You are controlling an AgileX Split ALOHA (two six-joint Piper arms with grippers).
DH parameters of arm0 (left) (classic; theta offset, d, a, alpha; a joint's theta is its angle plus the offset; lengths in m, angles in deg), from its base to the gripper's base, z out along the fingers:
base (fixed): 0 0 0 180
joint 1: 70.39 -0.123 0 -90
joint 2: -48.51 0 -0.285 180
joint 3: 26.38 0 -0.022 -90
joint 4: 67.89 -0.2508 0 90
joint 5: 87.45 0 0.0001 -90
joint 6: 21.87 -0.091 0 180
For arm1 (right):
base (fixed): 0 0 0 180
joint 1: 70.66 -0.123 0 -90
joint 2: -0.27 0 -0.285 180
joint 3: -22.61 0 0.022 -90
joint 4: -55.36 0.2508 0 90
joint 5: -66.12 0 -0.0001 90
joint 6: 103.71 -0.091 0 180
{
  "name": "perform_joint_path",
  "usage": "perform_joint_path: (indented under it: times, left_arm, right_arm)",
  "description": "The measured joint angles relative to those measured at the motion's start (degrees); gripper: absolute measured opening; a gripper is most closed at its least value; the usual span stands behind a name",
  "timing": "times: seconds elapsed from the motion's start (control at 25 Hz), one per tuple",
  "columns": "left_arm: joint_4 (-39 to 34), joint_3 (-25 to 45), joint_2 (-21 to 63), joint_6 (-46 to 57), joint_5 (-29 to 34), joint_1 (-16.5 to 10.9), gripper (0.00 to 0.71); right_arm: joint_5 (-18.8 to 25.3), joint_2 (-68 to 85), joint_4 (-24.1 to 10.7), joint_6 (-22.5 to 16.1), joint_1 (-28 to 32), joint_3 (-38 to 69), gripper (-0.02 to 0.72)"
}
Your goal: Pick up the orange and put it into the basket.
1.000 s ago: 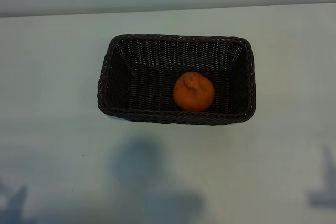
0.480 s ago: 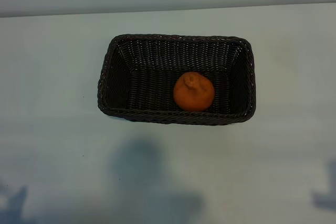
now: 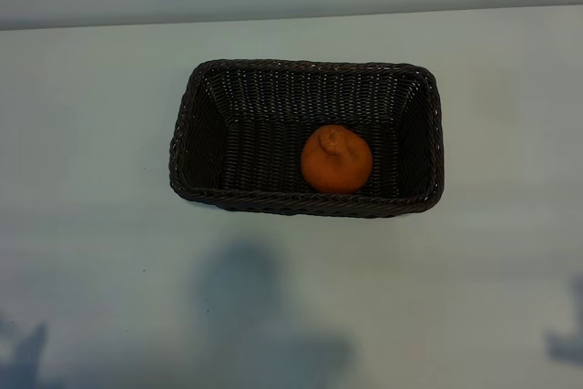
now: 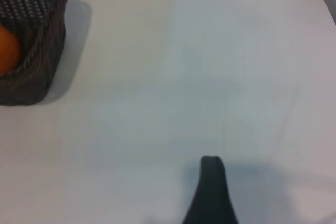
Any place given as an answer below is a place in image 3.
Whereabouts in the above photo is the orange citrus fruit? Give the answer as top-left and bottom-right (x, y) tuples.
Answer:
(300, 123), (374, 195)

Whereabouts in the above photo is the dark brown woven wicker basket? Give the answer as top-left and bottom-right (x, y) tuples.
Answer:
(169, 58), (445, 220)

